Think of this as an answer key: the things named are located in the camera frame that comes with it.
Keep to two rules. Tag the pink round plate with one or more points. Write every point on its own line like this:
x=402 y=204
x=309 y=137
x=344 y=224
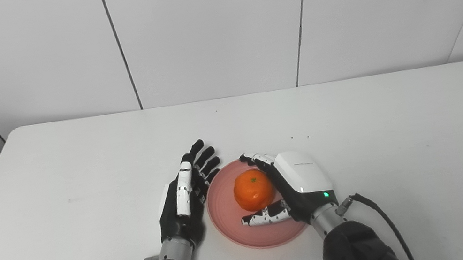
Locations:
x=227 y=216

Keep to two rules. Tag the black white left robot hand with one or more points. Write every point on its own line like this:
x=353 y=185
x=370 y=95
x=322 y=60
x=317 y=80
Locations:
x=177 y=225

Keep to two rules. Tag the orange fruit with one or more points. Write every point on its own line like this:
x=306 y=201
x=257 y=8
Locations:
x=252 y=190

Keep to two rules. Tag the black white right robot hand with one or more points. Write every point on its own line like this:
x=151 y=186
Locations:
x=303 y=184

